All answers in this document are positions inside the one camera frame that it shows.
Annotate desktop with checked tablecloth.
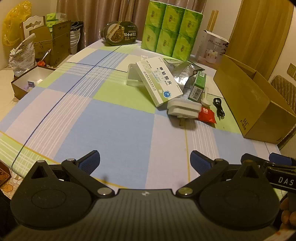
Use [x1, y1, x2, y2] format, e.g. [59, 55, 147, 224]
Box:
[0, 39, 281, 197]

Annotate red snack packet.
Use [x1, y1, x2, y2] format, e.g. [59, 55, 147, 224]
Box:
[198, 107, 217, 124]

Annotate white carved chair back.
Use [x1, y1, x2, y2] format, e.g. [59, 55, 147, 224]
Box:
[22, 16, 46, 40]

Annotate white plastic spoon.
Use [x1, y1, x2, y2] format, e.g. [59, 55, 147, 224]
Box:
[201, 88, 212, 107]

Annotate silver foil pouch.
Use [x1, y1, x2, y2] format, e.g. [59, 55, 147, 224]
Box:
[164, 58, 206, 90]

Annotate white printed bag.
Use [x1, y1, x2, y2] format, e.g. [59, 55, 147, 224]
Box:
[9, 33, 36, 77]

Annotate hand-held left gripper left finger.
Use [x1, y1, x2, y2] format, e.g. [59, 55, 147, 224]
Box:
[24, 150, 115, 198]

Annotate orange patterned box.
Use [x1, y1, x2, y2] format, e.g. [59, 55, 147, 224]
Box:
[0, 161, 11, 187]

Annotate beige patterned curtain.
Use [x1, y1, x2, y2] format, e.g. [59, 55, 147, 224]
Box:
[57, 0, 206, 49]

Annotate beige wall socket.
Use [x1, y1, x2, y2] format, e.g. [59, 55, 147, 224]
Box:
[287, 63, 296, 79]

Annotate yellow plastic bag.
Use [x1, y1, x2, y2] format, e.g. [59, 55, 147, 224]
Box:
[2, 1, 31, 45]

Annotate black cable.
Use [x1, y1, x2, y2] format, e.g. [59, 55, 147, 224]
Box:
[212, 97, 226, 120]

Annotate large white medicine box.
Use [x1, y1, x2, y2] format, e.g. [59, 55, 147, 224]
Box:
[136, 56, 183, 108]

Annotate bundle of green tissue packs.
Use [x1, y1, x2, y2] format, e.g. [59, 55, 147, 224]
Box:
[141, 0, 204, 61]

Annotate wooden door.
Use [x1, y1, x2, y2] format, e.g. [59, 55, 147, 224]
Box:
[228, 0, 293, 79]

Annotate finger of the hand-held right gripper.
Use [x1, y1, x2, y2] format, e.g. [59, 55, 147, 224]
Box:
[269, 152, 296, 167]
[240, 153, 270, 168]

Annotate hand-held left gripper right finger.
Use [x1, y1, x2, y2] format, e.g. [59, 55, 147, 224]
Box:
[176, 150, 272, 198]

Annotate wooden stick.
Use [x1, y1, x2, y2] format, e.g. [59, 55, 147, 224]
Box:
[207, 10, 214, 32]
[211, 10, 219, 31]

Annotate stacked metal pots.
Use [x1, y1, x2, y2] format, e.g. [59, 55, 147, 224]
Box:
[69, 21, 84, 55]

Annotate loose green tissue packs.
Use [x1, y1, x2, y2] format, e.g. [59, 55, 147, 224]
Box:
[46, 12, 66, 27]

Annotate white plug adapter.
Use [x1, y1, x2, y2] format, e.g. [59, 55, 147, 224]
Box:
[167, 97, 203, 129]

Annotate large cardboard box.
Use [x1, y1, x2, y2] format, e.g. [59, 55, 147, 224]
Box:
[213, 54, 296, 142]

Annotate brown cardboard carton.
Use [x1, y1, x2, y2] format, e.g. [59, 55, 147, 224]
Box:
[30, 20, 72, 67]

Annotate dark green instant meal bowl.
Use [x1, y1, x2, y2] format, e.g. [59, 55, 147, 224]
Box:
[102, 21, 139, 47]

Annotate white humidifier box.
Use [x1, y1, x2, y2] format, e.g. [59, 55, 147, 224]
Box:
[196, 30, 230, 64]

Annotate small green carton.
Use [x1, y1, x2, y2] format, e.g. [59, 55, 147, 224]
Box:
[188, 71, 207, 102]

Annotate quilted chair back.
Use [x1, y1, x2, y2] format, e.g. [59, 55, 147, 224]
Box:
[269, 75, 296, 105]

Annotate person's right hand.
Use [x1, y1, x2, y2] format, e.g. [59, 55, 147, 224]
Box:
[280, 198, 296, 230]

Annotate clear plastic lidded box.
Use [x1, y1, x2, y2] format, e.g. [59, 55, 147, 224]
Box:
[127, 64, 145, 87]

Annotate brown open gift box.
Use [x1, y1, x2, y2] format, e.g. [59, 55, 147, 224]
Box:
[11, 65, 56, 100]

